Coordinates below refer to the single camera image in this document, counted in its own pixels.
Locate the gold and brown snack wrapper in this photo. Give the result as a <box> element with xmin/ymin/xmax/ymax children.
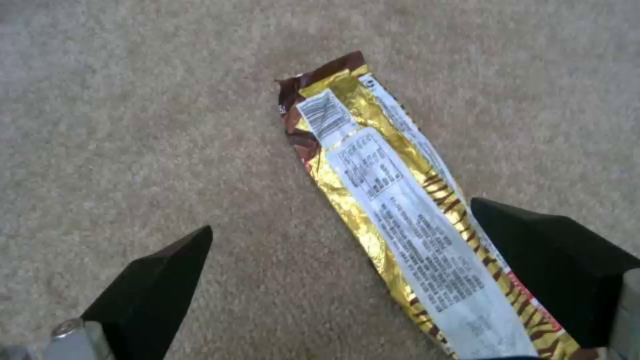
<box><xmin>273</xmin><ymin>50</ymin><xmax>609</xmax><ymax>360</ymax></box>

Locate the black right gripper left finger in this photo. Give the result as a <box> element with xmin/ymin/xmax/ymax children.
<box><xmin>43</xmin><ymin>224</ymin><xmax>214</xmax><ymax>360</ymax></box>

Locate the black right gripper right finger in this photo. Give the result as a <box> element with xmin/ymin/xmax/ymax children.
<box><xmin>470</xmin><ymin>197</ymin><xmax>640</xmax><ymax>360</ymax></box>

